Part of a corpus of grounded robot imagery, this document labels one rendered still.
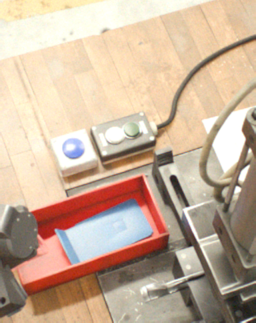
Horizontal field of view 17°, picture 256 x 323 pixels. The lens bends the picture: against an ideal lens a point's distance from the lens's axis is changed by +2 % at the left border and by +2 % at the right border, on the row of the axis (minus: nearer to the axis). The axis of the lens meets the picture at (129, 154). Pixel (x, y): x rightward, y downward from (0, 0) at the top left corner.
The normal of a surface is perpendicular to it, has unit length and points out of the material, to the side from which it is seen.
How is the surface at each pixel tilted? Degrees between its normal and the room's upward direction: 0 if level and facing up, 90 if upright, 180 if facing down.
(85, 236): 0
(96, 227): 0
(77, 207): 90
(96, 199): 90
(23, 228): 64
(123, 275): 0
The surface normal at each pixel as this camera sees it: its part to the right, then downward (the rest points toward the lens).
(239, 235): -0.87, 0.43
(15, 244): 0.89, 0.00
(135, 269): 0.04, -0.47
